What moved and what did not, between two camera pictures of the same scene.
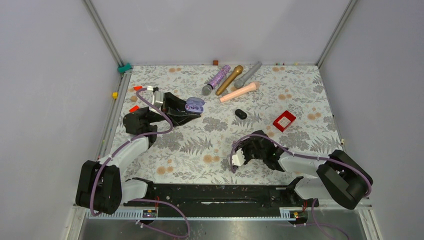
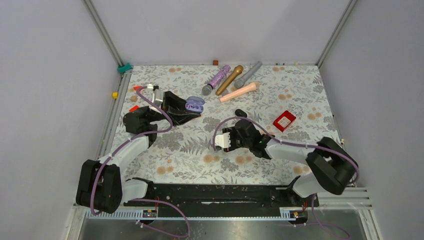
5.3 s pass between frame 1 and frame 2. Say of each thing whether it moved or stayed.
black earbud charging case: stayed
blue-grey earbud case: stayed
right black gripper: moved
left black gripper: stayed
